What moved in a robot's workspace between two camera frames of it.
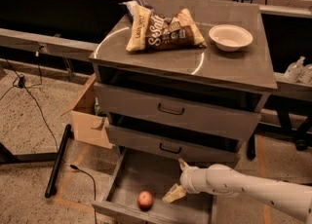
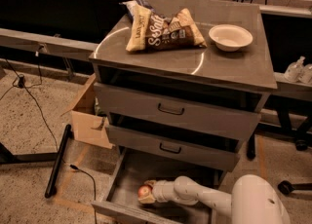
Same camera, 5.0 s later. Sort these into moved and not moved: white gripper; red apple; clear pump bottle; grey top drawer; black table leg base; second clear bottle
Moved: white gripper; red apple
Not moved: grey top drawer; black table leg base; clear pump bottle; second clear bottle
